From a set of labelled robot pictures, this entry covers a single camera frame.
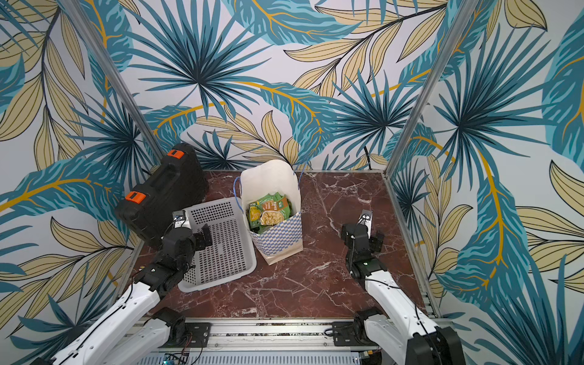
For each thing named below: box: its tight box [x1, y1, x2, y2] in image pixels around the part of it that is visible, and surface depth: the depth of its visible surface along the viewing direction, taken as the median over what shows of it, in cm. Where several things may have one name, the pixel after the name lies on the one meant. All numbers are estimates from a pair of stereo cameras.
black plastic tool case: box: [115, 142, 210, 249], surface depth 81 cm
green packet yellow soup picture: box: [260, 209, 285, 226], surface depth 92 cm
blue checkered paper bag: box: [240, 159, 304, 266], surface depth 85 cm
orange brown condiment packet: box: [249, 206, 261, 229], surface depth 94 cm
